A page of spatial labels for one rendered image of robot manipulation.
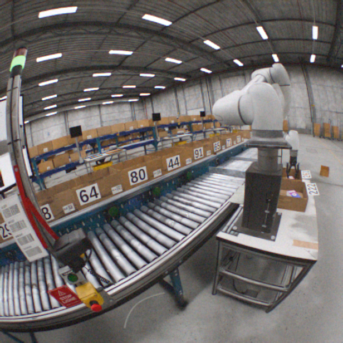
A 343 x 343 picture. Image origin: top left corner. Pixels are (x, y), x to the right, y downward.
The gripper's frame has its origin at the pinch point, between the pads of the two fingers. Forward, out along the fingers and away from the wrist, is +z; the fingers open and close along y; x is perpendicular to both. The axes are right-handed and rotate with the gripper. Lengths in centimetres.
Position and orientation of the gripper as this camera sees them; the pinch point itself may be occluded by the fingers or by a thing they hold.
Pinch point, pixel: (291, 177)
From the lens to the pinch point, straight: 147.8
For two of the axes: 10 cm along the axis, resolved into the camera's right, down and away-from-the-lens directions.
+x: 3.7, -3.3, 8.7
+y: 9.2, -0.1, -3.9
